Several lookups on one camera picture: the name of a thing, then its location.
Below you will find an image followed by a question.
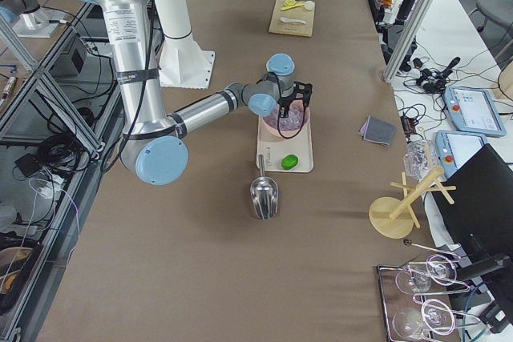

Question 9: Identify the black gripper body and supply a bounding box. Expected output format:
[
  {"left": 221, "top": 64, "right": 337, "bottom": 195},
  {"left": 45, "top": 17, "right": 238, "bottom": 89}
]
[{"left": 278, "top": 81, "right": 313, "bottom": 111}]

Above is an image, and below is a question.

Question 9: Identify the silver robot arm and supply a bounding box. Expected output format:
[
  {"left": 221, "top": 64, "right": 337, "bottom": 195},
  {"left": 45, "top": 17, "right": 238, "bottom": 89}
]
[
  {"left": 81, "top": 0, "right": 313, "bottom": 185},
  {"left": 1, "top": 0, "right": 68, "bottom": 38}
]

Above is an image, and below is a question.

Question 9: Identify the pink ice bucket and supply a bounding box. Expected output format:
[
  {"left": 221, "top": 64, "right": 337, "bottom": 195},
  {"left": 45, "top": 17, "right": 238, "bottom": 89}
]
[{"left": 262, "top": 101, "right": 310, "bottom": 139}]

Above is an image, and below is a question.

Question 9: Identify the white ceramic spoon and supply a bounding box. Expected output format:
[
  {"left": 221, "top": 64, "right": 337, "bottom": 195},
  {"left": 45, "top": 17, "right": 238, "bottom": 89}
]
[{"left": 280, "top": 16, "right": 307, "bottom": 25}]

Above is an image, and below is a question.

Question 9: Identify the metal ice scoop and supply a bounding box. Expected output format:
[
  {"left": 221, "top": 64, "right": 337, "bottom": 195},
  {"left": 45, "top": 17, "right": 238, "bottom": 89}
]
[{"left": 250, "top": 154, "right": 279, "bottom": 220}]

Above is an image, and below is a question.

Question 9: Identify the clear plastic ice box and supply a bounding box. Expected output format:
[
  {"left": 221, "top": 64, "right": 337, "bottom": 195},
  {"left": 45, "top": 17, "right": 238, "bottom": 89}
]
[{"left": 403, "top": 139, "right": 437, "bottom": 179}]

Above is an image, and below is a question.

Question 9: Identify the cream serving tray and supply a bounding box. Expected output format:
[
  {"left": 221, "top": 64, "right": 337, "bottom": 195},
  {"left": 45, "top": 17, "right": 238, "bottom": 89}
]
[{"left": 256, "top": 118, "right": 313, "bottom": 173}]

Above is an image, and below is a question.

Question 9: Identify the green lime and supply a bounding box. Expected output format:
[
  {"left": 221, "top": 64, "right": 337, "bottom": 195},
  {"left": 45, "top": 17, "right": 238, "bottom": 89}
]
[{"left": 281, "top": 154, "right": 299, "bottom": 171}]

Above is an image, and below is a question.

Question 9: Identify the wooden cutting board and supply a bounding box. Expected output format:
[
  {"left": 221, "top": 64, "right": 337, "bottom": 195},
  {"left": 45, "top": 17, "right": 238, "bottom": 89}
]
[{"left": 269, "top": 0, "right": 315, "bottom": 38}]

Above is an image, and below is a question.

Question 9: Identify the grey folded cloth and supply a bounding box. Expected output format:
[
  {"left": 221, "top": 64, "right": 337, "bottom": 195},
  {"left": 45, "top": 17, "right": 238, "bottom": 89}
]
[{"left": 359, "top": 116, "right": 397, "bottom": 147}]

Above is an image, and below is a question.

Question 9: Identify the yellow plastic knife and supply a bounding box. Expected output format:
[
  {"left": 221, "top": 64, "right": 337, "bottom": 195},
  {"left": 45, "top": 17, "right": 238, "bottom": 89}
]
[{"left": 281, "top": 2, "right": 304, "bottom": 11}]

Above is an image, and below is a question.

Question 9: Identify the white steamed bun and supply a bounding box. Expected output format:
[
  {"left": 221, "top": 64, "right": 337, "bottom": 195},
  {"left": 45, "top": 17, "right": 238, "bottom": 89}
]
[{"left": 304, "top": 1, "right": 315, "bottom": 10}]

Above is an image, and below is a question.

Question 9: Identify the black water bottle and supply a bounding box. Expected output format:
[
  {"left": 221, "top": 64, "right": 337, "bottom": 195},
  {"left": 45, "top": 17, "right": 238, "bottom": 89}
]
[{"left": 395, "top": 0, "right": 416, "bottom": 25}]

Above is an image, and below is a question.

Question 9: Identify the wooden cup tree stand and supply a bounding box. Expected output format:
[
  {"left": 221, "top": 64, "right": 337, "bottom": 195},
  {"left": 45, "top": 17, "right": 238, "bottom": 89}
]
[{"left": 369, "top": 156, "right": 456, "bottom": 239}]

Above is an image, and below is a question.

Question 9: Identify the near teach pendant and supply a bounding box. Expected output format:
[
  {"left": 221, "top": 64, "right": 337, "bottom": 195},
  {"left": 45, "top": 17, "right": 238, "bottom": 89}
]
[{"left": 435, "top": 130, "right": 487, "bottom": 178}]

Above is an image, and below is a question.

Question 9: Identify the teach pendant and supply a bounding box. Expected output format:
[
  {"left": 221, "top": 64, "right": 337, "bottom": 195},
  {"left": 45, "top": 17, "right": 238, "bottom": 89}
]
[
  {"left": 443, "top": 86, "right": 507, "bottom": 137},
  {"left": 435, "top": 130, "right": 487, "bottom": 178}
]

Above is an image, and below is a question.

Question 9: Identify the far teach pendant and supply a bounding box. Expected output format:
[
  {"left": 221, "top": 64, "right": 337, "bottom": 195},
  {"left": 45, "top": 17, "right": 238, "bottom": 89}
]
[{"left": 443, "top": 86, "right": 507, "bottom": 137}]

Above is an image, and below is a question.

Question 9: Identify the black monitor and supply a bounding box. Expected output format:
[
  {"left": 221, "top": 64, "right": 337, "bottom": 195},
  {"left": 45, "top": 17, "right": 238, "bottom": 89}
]
[{"left": 434, "top": 143, "right": 513, "bottom": 291}]

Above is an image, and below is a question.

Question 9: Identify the upper wine glass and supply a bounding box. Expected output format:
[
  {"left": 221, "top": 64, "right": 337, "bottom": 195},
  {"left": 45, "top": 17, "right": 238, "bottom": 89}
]
[{"left": 395, "top": 254, "right": 456, "bottom": 295}]

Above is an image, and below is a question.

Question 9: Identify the wine glass rack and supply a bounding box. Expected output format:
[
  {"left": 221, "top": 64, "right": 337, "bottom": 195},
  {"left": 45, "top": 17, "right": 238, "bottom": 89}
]
[{"left": 376, "top": 251, "right": 480, "bottom": 341}]

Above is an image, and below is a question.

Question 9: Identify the lower wine glass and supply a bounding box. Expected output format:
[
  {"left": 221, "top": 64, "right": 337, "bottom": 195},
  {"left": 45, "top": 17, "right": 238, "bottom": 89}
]
[{"left": 392, "top": 299, "right": 455, "bottom": 341}]

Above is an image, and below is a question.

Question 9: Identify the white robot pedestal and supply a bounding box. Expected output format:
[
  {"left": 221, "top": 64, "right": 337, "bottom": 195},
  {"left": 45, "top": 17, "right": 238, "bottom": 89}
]
[{"left": 155, "top": 0, "right": 215, "bottom": 90}]

